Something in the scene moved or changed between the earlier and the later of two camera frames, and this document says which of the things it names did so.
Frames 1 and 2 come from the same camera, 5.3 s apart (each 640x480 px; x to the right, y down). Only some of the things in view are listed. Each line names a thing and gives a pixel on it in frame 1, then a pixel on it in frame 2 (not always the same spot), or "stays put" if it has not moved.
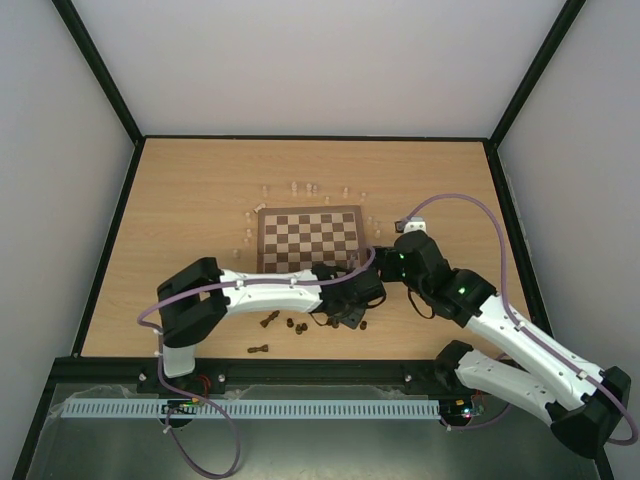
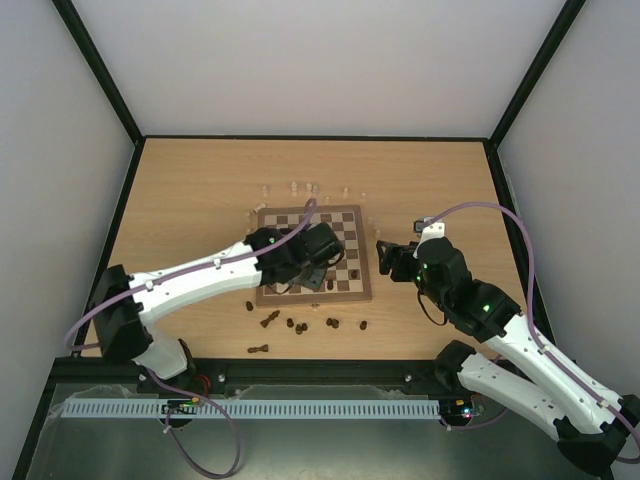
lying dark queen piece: x=274 y=314 stays put
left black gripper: x=353 y=318 -> x=316 y=280
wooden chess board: x=298 y=238 stays put
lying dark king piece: x=264 y=348 stays put
